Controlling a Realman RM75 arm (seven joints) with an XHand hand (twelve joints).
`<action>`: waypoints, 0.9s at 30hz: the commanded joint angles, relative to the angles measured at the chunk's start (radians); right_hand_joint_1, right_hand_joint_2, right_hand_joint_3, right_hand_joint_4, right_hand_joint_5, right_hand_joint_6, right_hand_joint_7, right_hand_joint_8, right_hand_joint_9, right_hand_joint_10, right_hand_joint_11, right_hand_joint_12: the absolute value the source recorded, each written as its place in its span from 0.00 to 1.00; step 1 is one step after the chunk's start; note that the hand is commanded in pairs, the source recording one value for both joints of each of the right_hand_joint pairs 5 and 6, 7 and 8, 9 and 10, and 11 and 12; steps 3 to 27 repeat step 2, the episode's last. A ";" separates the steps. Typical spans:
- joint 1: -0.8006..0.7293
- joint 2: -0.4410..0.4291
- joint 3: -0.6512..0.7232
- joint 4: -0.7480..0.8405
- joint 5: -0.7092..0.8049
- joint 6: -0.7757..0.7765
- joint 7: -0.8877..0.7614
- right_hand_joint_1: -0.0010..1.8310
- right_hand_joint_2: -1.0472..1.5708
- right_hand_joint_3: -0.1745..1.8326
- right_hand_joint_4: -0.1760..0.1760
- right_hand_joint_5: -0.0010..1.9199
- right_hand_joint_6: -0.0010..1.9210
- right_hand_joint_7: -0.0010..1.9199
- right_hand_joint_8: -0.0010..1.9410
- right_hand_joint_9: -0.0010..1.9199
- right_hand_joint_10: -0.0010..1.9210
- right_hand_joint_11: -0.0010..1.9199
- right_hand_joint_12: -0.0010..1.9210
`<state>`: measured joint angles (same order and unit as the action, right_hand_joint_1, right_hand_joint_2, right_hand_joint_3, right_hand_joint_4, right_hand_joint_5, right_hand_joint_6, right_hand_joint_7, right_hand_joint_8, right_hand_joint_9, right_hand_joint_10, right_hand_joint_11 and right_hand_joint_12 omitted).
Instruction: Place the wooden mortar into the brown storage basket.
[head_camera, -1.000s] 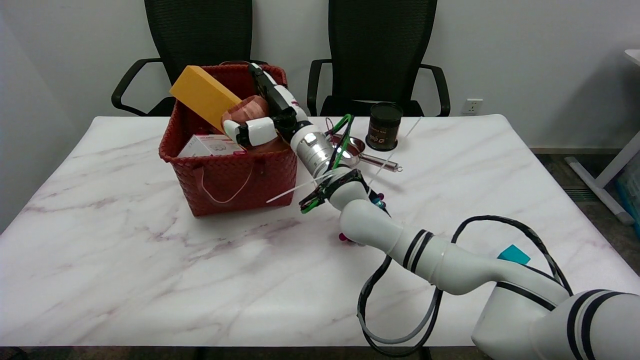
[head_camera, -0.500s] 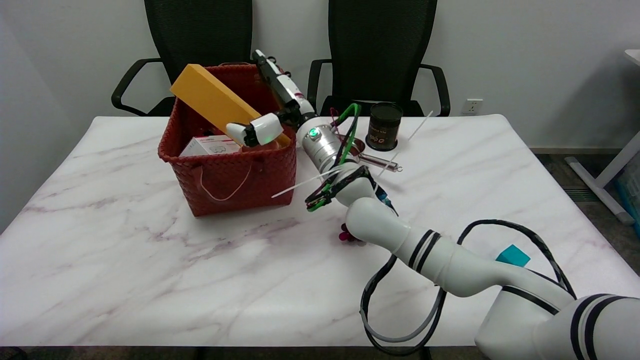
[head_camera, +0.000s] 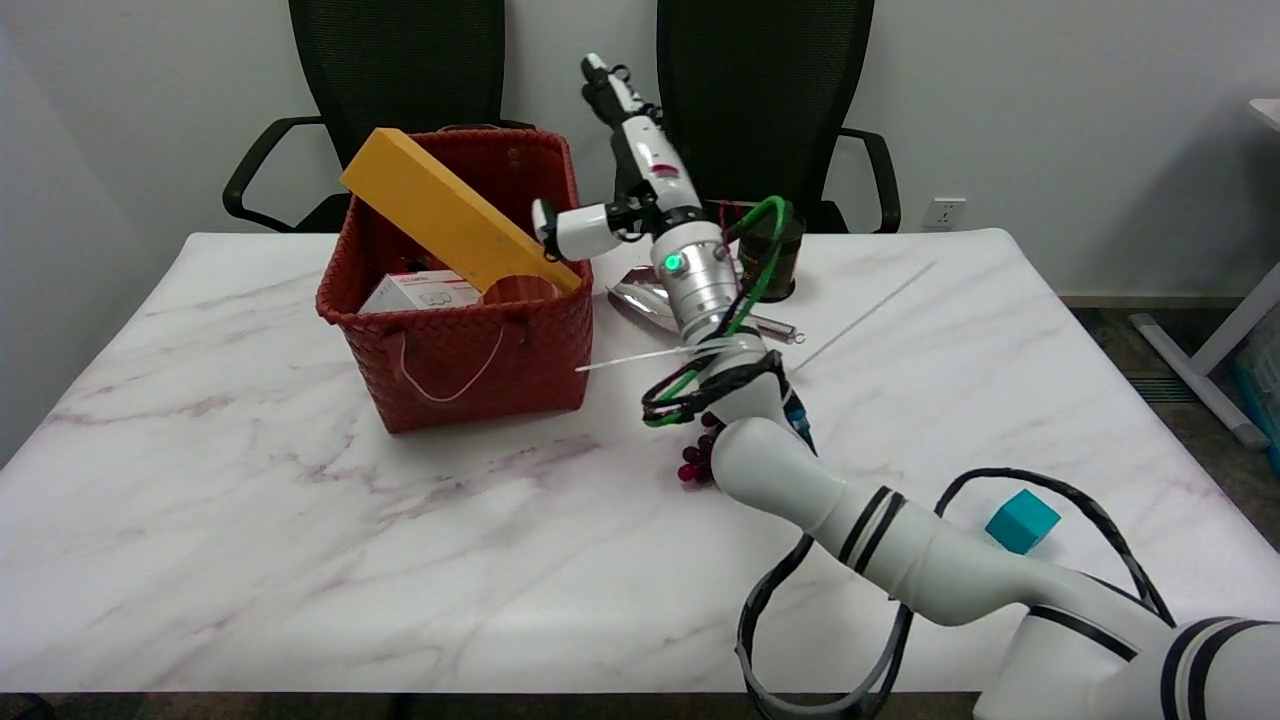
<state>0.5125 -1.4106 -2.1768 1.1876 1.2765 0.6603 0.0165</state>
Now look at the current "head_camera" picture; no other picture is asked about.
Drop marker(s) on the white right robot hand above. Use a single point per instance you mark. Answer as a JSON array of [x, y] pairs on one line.
[[660, 170]]

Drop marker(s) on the wooden mortar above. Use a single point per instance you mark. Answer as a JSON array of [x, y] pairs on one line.
[[518, 290]]

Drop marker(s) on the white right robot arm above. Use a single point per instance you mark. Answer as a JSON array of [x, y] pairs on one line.
[[900, 550]]

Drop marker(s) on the red woven basket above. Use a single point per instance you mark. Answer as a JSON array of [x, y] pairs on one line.
[[470, 365]]

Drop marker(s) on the blue storage bin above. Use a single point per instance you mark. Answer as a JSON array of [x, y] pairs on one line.
[[1262, 385]]

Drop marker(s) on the black mesh office chair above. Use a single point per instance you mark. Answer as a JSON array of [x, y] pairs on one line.
[[760, 100], [400, 70]]

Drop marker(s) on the silver metal scoop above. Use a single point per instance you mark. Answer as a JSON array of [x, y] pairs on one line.
[[645, 300]]

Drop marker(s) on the black cylindrical can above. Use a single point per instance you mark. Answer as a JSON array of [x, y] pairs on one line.
[[785, 255]]

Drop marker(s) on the long yellow box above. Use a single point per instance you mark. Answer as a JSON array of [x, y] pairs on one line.
[[450, 215]]

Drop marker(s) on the small white carton box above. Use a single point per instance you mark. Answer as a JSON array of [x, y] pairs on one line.
[[420, 292]]

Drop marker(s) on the bunch of dark grapes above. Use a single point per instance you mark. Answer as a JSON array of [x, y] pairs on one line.
[[695, 465]]

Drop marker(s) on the teal cube block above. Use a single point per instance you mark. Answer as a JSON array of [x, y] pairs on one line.
[[1020, 520]]

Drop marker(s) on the white wall socket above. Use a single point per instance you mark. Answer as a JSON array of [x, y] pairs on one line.
[[944, 213]]

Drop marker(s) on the white desk frame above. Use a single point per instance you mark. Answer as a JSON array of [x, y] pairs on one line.
[[1215, 345]]

